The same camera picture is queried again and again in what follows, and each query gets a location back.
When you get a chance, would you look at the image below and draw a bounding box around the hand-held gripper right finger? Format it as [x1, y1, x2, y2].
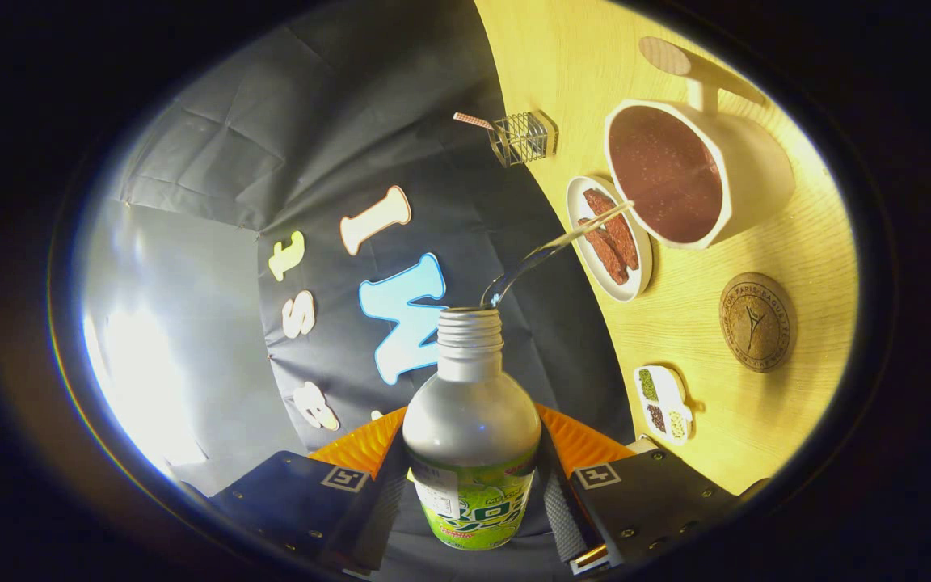
[536, 404, 745, 575]

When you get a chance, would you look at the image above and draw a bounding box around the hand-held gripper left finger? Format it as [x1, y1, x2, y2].
[211, 406, 410, 575]

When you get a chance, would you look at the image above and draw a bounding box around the silver juice bottle green label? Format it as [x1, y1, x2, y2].
[402, 307, 543, 551]

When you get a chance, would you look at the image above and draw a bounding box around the clear juice stream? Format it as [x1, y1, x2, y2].
[480, 200, 636, 310]

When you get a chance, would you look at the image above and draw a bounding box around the round cork coaster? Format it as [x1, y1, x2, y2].
[718, 272, 796, 373]

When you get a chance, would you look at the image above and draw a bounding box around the white cup wooden handle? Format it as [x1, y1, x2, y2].
[603, 36, 796, 250]

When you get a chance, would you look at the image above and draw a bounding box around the white divided bean dish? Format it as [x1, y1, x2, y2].
[634, 365, 694, 447]

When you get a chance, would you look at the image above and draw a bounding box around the white oval plate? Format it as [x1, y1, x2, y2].
[566, 175, 654, 303]

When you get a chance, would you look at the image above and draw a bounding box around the brown meat slice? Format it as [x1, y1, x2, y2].
[577, 217, 630, 286]
[583, 188, 641, 272]

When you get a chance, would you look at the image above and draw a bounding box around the black backdrop cloth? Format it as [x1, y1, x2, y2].
[114, 0, 636, 455]

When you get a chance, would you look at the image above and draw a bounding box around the pink straw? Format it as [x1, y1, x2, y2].
[453, 112, 507, 135]

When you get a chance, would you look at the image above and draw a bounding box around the light wooden table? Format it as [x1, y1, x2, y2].
[474, 0, 861, 496]

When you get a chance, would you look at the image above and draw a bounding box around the wire mesh basket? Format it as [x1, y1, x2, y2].
[488, 110, 560, 168]

